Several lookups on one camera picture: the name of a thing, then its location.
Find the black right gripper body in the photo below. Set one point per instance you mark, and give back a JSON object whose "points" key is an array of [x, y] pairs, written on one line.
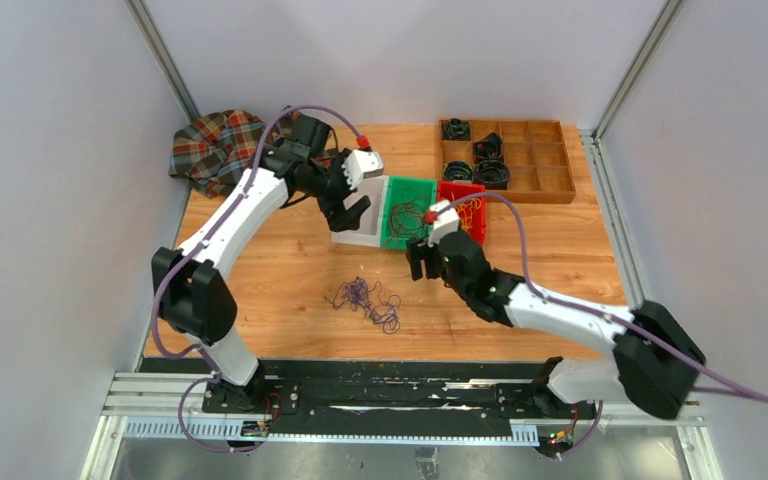
{"points": [[434, 265]]}

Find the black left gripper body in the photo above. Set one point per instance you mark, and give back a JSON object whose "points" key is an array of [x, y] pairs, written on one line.
{"points": [[331, 185]]}

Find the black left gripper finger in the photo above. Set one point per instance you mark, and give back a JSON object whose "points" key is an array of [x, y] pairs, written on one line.
{"points": [[348, 219], [334, 213]]}

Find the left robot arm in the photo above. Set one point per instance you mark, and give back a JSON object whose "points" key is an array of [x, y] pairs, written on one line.
{"points": [[191, 292]]}

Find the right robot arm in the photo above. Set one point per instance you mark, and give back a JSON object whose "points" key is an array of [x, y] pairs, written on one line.
{"points": [[648, 358]]}

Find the white plastic bin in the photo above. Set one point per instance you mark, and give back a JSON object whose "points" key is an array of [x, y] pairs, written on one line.
{"points": [[369, 233]]}

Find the green plastic bin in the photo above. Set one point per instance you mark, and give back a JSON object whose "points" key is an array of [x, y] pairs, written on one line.
{"points": [[406, 202]]}

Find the red plastic bin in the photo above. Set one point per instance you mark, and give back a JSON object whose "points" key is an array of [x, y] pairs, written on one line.
{"points": [[472, 212]]}

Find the plaid flannel shirt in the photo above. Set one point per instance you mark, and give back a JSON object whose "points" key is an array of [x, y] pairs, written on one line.
{"points": [[215, 153]]}

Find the wooden compartment tray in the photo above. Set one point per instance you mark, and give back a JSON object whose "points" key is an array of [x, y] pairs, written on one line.
{"points": [[526, 160]]}

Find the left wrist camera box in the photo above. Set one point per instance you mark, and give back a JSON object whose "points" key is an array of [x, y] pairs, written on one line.
{"points": [[360, 165]]}

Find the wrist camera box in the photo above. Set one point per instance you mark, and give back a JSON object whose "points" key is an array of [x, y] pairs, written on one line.
{"points": [[443, 220], [360, 165]]}

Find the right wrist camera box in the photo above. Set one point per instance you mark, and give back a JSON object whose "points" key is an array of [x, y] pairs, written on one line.
{"points": [[443, 220]]}

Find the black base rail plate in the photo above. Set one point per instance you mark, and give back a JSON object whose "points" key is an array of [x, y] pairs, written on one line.
{"points": [[392, 399]]}

